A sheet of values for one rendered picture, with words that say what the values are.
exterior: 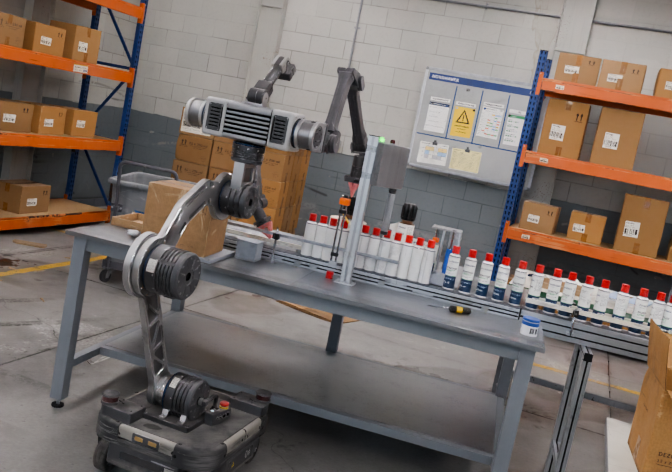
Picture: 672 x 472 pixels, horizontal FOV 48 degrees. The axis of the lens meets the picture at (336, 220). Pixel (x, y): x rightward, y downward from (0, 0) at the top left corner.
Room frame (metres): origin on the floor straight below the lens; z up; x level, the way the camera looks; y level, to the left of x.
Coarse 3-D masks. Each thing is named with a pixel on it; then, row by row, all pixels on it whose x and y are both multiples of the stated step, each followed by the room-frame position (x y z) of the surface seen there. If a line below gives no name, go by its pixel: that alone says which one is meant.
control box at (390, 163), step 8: (384, 144) 3.32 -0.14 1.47; (376, 152) 3.34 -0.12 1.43; (384, 152) 3.32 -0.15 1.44; (392, 152) 3.35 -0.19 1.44; (400, 152) 3.39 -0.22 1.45; (408, 152) 3.42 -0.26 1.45; (376, 160) 3.33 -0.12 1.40; (384, 160) 3.33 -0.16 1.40; (392, 160) 3.36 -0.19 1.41; (400, 160) 3.39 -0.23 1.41; (376, 168) 3.33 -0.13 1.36; (384, 168) 3.33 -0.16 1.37; (392, 168) 3.37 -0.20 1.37; (400, 168) 3.40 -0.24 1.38; (376, 176) 3.32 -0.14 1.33; (384, 176) 3.34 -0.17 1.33; (392, 176) 3.37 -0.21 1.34; (400, 176) 3.41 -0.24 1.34; (376, 184) 3.31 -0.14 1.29; (384, 184) 3.35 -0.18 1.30; (392, 184) 3.38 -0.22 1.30; (400, 184) 3.41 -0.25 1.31
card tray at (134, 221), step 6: (114, 216) 3.64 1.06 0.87; (120, 216) 3.70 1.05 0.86; (126, 216) 3.76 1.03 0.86; (132, 216) 3.82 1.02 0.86; (138, 216) 3.87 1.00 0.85; (114, 222) 3.62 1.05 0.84; (120, 222) 3.61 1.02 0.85; (126, 222) 3.61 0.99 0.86; (132, 222) 3.60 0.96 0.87; (138, 222) 3.80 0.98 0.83; (132, 228) 3.60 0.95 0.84; (138, 228) 3.59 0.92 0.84
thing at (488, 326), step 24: (96, 240) 3.27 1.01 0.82; (120, 240) 3.30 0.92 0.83; (288, 240) 4.19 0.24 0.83; (216, 264) 3.20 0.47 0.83; (240, 264) 3.30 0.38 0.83; (264, 264) 3.40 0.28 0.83; (288, 288) 3.08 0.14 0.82; (312, 288) 3.11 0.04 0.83; (336, 288) 3.20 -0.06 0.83; (360, 288) 3.30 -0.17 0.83; (384, 288) 3.40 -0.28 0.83; (384, 312) 3.00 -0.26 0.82; (408, 312) 3.02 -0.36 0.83; (432, 312) 3.11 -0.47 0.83; (480, 336) 2.92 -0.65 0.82; (504, 336) 2.94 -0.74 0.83; (528, 336) 3.02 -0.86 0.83
